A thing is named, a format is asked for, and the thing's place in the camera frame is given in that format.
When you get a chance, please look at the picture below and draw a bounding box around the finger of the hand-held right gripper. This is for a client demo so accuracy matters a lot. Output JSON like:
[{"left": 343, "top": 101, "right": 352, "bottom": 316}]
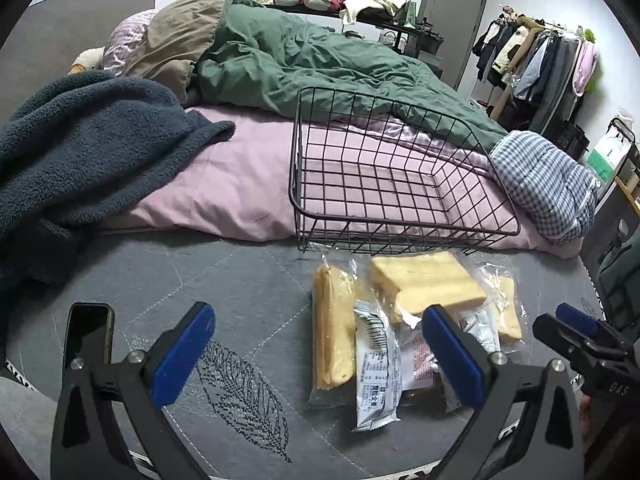
[
  {"left": 556, "top": 303, "right": 621, "bottom": 347},
  {"left": 532, "top": 314, "right": 601, "bottom": 375}
]

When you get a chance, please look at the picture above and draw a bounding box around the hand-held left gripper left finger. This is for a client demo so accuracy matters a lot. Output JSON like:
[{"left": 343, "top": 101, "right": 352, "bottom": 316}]
[{"left": 50, "top": 301, "right": 217, "bottom": 480}]

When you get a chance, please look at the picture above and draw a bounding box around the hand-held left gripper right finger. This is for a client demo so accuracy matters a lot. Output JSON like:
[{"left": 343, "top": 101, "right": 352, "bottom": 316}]
[{"left": 421, "top": 304, "right": 586, "bottom": 480}]

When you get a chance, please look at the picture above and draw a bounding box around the white red-print snack packet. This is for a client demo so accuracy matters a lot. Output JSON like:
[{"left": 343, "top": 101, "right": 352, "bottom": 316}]
[{"left": 400, "top": 327, "right": 463, "bottom": 413}]

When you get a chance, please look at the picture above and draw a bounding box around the clear-wrapped bread packet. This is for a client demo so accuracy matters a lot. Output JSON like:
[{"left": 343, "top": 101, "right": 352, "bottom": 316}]
[{"left": 475, "top": 262, "right": 525, "bottom": 348}]

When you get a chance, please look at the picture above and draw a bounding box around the white barcode snack packet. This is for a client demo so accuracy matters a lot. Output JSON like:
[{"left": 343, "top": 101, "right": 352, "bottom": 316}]
[{"left": 351, "top": 299, "right": 405, "bottom": 433}]

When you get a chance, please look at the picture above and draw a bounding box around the thick bread slices packet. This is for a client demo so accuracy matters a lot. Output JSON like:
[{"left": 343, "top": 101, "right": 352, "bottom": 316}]
[{"left": 367, "top": 250, "right": 491, "bottom": 326}]

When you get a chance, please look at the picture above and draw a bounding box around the long yellow cake packet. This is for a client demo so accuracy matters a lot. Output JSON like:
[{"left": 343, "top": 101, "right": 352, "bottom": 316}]
[{"left": 307, "top": 255, "right": 361, "bottom": 406}]

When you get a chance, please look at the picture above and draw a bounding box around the black wire basket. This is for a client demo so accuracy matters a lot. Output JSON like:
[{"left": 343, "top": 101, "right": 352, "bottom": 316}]
[{"left": 288, "top": 86, "right": 522, "bottom": 256}]

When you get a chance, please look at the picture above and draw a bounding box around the person's right hand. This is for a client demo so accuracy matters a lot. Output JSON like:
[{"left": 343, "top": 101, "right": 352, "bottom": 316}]
[{"left": 580, "top": 394, "right": 603, "bottom": 466}]

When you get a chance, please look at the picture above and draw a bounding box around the dark green jacket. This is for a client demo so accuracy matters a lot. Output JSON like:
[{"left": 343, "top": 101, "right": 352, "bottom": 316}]
[{"left": 596, "top": 232, "right": 640, "bottom": 311}]

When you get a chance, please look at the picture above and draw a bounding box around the grey feather-print mat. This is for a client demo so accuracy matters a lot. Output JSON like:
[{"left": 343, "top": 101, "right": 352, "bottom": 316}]
[{"left": 0, "top": 232, "right": 608, "bottom": 480}]

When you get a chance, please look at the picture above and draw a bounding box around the black smartphone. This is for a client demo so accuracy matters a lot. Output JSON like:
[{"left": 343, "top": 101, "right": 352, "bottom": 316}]
[{"left": 62, "top": 302, "right": 116, "bottom": 368}]

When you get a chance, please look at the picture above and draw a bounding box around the wooden desk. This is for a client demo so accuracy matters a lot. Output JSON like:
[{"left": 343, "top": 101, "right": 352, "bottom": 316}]
[{"left": 615, "top": 175, "right": 640, "bottom": 221}]

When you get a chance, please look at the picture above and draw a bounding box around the blue plaid quilt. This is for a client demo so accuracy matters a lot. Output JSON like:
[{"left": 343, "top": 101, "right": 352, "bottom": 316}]
[{"left": 489, "top": 130, "right": 601, "bottom": 242}]

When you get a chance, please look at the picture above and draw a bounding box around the white and green bag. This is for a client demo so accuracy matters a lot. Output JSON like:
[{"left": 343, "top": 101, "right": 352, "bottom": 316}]
[{"left": 586, "top": 119, "right": 631, "bottom": 183}]

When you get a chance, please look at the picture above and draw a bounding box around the pink bedsheet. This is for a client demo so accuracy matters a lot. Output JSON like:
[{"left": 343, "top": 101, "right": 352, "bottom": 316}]
[{"left": 97, "top": 105, "right": 583, "bottom": 261}]

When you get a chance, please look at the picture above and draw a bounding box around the black plastic crate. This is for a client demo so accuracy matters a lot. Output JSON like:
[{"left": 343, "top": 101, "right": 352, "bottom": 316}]
[{"left": 562, "top": 120, "right": 591, "bottom": 158}]

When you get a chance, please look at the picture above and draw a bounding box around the dark blue fleece blanket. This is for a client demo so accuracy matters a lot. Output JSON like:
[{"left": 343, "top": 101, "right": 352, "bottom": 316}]
[{"left": 0, "top": 70, "right": 237, "bottom": 291}]

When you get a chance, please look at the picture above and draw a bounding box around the pink checked sheet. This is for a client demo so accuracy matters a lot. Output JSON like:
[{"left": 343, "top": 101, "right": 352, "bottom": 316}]
[{"left": 375, "top": 119, "right": 496, "bottom": 171}]

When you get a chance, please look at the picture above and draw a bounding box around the row of hanging clothes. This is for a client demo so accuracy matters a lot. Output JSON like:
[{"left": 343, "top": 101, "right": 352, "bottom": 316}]
[{"left": 470, "top": 5, "right": 601, "bottom": 133}]

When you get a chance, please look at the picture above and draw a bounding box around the grey storage box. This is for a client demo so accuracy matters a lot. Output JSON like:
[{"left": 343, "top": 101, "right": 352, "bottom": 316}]
[{"left": 417, "top": 35, "right": 443, "bottom": 78}]

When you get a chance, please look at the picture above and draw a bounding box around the white goose plush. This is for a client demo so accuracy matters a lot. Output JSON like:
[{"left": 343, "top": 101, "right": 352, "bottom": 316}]
[{"left": 67, "top": 46, "right": 107, "bottom": 76}]

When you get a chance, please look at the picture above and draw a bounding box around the brown pillow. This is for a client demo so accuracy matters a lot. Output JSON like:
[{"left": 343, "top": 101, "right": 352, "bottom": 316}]
[{"left": 122, "top": 0, "right": 228, "bottom": 93}]

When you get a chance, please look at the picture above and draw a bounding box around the pink checked pillow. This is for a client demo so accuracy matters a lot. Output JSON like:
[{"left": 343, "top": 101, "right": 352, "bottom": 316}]
[{"left": 102, "top": 8, "right": 161, "bottom": 78}]

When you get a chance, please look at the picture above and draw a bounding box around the green duvet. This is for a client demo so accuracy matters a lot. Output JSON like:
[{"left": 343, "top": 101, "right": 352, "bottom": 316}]
[{"left": 192, "top": 0, "right": 511, "bottom": 153}]

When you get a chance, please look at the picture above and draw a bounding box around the grey door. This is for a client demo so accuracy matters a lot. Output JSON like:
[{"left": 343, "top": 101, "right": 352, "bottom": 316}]
[{"left": 417, "top": 0, "right": 490, "bottom": 91}]

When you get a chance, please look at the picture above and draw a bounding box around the grey headboard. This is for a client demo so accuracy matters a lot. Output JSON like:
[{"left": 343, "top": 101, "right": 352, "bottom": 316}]
[{"left": 0, "top": 0, "right": 161, "bottom": 126}]

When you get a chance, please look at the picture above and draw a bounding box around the green paper bag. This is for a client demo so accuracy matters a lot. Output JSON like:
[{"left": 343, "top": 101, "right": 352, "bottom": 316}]
[{"left": 394, "top": 0, "right": 418, "bottom": 28}]

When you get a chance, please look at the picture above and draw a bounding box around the cream clothing pile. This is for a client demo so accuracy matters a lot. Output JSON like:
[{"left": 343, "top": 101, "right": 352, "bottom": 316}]
[{"left": 340, "top": 0, "right": 401, "bottom": 23}]

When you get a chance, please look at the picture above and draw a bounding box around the black table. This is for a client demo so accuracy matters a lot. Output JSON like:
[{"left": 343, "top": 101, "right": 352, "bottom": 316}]
[{"left": 260, "top": 2, "right": 421, "bottom": 51}]

